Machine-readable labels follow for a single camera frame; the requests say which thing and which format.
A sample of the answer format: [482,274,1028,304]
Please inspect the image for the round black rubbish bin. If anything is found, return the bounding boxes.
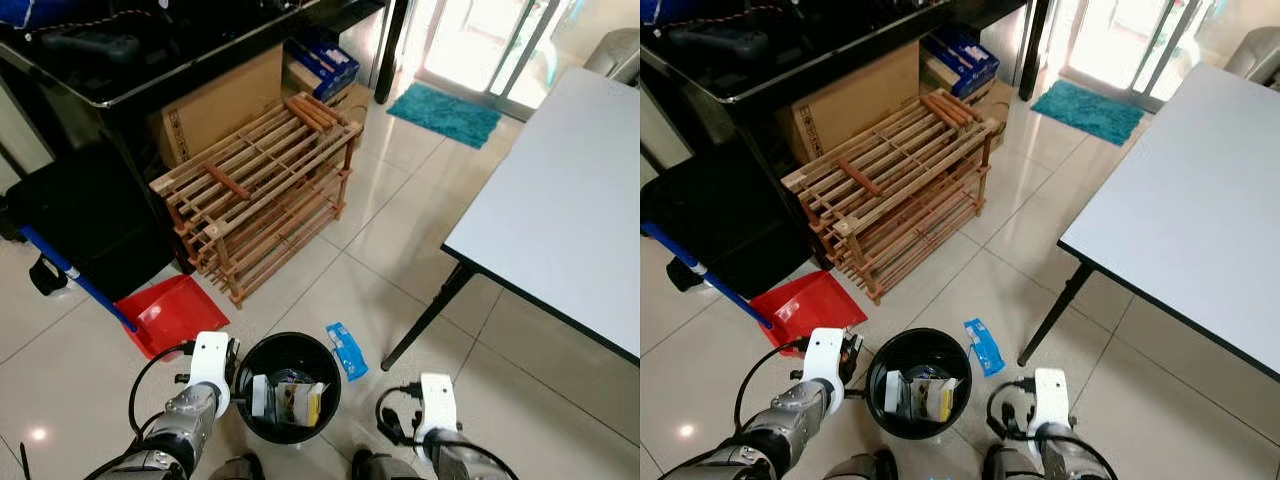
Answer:
[233,332,344,445]
[865,328,974,442]

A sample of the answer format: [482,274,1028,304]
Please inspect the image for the red plastic dustpan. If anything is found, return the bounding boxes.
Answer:
[115,275,232,360]
[750,270,870,357]

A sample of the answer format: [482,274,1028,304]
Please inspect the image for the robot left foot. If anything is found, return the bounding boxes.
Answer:
[830,450,902,480]
[205,455,267,480]

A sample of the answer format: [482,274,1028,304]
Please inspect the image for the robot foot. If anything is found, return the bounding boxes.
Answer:
[830,450,902,480]
[350,450,422,480]
[205,455,267,480]
[980,445,1042,480]

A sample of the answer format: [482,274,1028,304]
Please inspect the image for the blue plastic packet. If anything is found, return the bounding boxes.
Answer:
[326,322,370,384]
[963,318,1006,378]

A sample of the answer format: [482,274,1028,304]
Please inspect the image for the wooden slatted shoe rack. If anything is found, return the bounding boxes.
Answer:
[782,90,1007,306]
[150,93,364,309]

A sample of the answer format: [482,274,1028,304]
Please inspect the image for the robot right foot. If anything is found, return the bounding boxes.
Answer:
[350,450,422,480]
[980,445,1042,480]

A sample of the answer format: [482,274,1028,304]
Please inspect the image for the large black bag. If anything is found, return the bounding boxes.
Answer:
[640,150,813,301]
[0,150,179,303]

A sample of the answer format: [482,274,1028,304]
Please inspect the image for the black table leg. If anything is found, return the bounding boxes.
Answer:
[380,262,477,372]
[1017,262,1097,368]

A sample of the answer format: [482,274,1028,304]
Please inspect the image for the large brown cardboard box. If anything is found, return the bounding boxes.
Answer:
[780,42,923,166]
[150,45,288,168]

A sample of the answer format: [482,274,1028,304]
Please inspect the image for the small brown cardboard box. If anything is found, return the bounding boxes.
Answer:
[920,55,1014,131]
[285,60,372,131]

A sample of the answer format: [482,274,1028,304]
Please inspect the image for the glossy black desk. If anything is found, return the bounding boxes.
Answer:
[640,0,1033,271]
[0,0,389,273]

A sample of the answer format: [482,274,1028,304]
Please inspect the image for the blue carton white stripes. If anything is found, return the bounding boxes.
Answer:
[285,30,362,101]
[922,25,1002,98]

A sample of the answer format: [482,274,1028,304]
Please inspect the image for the teal floor mat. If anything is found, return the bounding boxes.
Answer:
[387,82,503,150]
[1030,79,1147,148]

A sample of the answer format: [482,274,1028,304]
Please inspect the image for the black device on desk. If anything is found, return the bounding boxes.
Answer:
[40,28,143,73]
[665,25,773,68]

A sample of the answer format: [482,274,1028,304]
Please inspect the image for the grey armchair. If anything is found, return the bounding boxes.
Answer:
[1225,25,1280,93]
[585,28,641,87]

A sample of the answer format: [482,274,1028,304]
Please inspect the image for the glass sliding door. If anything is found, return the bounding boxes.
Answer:
[1040,0,1241,111]
[400,0,601,111]

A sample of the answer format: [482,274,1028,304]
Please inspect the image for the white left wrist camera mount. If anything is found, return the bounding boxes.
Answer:
[187,332,233,417]
[803,328,852,414]

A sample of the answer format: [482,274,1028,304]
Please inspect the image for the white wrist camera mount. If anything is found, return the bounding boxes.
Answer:
[1029,368,1074,439]
[187,332,233,417]
[803,328,852,414]
[415,373,462,442]

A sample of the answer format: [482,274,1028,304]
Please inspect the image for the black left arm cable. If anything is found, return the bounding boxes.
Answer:
[734,339,812,438]
[127,342,197,443]

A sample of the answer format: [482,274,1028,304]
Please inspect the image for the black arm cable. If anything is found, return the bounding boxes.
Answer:
[127,342,197,443]
[985,377,1043,442]
[375,384,429,447]
[734,339,812,438]

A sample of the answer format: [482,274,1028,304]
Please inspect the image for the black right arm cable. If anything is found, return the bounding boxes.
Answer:
[375,384,429,447]
[985,377,1043,442]

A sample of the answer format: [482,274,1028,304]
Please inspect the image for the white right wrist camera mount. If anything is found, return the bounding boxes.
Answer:
[1029,368,1074,439]
[415,373,462,442]

